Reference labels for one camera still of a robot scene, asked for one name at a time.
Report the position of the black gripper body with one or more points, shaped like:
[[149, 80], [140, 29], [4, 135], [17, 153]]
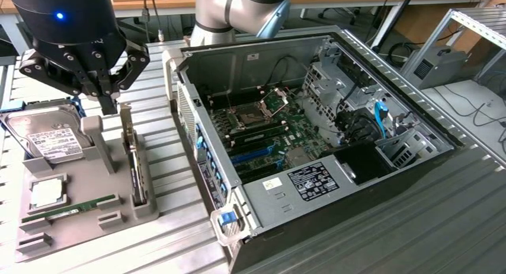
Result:
[[67, 25]]

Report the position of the Nvidia graphics card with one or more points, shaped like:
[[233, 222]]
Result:
[[135, 173]]

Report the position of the black office chair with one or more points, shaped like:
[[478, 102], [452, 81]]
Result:
[[135, 26], [336, 13]]

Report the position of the hard disk with blue carrier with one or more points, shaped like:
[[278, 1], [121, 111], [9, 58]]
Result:
[[51, 131]]

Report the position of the open PC case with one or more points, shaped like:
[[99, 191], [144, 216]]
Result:
[[221, 63]]

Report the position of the CPU socket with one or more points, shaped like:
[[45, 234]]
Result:
[[247, 118]]

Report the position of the metal socket cover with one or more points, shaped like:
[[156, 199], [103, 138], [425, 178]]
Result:
[[274, 102]]

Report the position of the grey parts rack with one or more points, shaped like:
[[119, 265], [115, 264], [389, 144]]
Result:
[[91, 185]]

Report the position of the silver CPU chip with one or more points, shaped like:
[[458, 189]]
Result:
[[47, 194]]

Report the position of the blue expansion slot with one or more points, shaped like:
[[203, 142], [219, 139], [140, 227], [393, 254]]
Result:
[[253, 155]]

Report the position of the green RAM stick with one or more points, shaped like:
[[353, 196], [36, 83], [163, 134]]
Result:
[[67, 210]]

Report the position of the perforated metal drive cage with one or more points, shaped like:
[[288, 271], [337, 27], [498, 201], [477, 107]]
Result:
[[320, 108]]

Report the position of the silver chipset heatsink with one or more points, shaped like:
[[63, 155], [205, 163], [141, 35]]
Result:
[[298, 156]]

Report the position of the blue case latch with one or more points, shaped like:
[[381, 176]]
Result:
[[228, 219]]

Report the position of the silver power supply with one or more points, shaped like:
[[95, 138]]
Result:
[[273, 203]]

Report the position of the black plastic shroud box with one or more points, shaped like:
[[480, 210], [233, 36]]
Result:
[[356, 161]]

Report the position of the silver disk bay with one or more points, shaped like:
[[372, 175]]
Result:
[[402, 155]]

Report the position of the grey computer tower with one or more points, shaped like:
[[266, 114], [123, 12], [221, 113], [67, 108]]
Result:
[[442, 66]]

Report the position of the aluminium frame shelf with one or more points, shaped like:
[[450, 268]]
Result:
[[474, 22]]

